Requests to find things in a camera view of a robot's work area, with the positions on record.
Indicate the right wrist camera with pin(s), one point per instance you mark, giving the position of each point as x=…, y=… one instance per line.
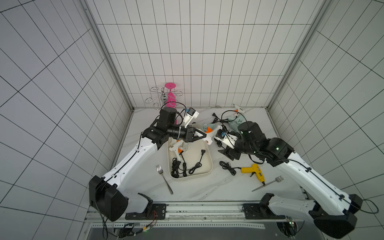
x=220, y=135

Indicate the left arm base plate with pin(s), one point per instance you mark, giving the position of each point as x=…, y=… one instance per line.
x=153, y=211

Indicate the white glue gun corner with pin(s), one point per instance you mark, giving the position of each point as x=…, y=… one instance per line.
x=238, y=109

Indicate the pink wine glass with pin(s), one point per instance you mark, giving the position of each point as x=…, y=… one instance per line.
x=171, y=97

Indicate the yellow glue gun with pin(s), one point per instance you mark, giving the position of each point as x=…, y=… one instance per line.
x=254, y=170

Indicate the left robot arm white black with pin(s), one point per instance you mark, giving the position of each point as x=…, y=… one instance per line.
x=106, y=192

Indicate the silver fork right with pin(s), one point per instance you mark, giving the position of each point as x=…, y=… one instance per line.
x=276, y=180

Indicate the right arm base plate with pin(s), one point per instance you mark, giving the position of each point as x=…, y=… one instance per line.
x=260, y=212

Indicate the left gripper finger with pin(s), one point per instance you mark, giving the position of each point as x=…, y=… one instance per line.
x=199, y=133
x=200, y=138

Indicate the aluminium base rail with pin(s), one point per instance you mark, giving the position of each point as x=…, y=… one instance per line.
x=207, y=215

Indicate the chrome cup holder stand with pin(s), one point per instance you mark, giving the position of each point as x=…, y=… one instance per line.
x=159, y=96

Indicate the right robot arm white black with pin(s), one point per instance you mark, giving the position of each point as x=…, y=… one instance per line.
x=331, y=210

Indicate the white glue gun orange trigger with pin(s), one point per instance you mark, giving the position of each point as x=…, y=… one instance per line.
x=212, y=135

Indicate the silver fork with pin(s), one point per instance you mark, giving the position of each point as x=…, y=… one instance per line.
x=161, y=172
x=276, y=180

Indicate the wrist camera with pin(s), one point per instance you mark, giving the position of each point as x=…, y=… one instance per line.
x=220, y=135
x=190, y=115

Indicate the cream plastic storage box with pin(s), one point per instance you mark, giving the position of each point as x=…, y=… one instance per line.
x=197, y=161

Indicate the silver fork left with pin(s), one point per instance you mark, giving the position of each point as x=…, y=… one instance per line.
x=161, y=172

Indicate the mint green glue gun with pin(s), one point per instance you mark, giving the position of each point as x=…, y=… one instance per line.
x=234, y=121

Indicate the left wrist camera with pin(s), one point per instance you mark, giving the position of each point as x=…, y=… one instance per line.
x=190, y=115

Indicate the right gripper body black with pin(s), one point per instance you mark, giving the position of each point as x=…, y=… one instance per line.
x=233, y=148

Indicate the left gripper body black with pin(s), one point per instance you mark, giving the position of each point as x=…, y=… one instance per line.
x=184, y=133

